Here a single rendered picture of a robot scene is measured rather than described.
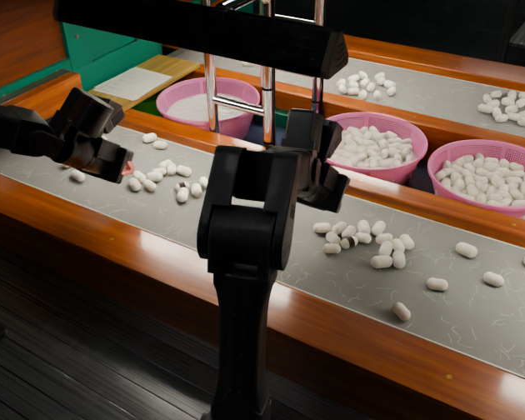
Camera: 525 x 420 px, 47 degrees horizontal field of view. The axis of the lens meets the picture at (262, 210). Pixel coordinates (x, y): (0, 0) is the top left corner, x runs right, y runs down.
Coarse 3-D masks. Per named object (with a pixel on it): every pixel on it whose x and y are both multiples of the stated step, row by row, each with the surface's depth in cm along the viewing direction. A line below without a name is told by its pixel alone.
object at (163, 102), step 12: (180, 84) 164; (192, 84) 166; (204, 84) 166; (228, 84) 166; (240, 84) 164; (168, 96) 161; (240, 96) 165; (252, 96) 160; (168, 108) 161; (180, 120) 146; (228, 120) 146; (240, 120) 149; (228, 132) 150; (240, 132) 153
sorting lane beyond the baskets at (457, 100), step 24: (288, 72) 175; (384, 72) 174; (408, 72) 174; (384, 96) 162; (408, 96) 162; (432, 96) 161; (456, 96) 161; (480, 96) 161; (504, 96) 161; (456, 120) 150; (480, 120) 150
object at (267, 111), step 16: (144, 0) 112; (208, 0) 125; (224, 0) 106; (240, 0) 108; (272, 0) 117; (224, 16) 104; (272, 16) 119; (208, 64) 133; (208, 80) 135; (272, 80) 128; (208, 96) 137; (272, 96) 130; (208, 112) 140; (256, 112) 133; (272, 112) 132; (272, 128) 134; (272, 144) 136
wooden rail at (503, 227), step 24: (144, 120) 147; (168, 120) 147; (192, 144) 140; (216, 144) 137; (240, 144) 137; (336, 168) 128; (360, 192) 122; (384, 192) 120; (408, 192) 120; (432, 216) 116; (456, 216) 113; (480, 216) 113; (504, 216) 113; (504, 240) 111
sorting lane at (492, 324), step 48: (144, 144) 142; (48, 192) 126; (96, 192) 126; (144, 192) 126; (192, 240) 113; (432, 240) 112; (480, 240) 111; (336, 288) 102; (384, 288) 101; (480, 288) 101; (432, 336) 93; (480, 336) 92
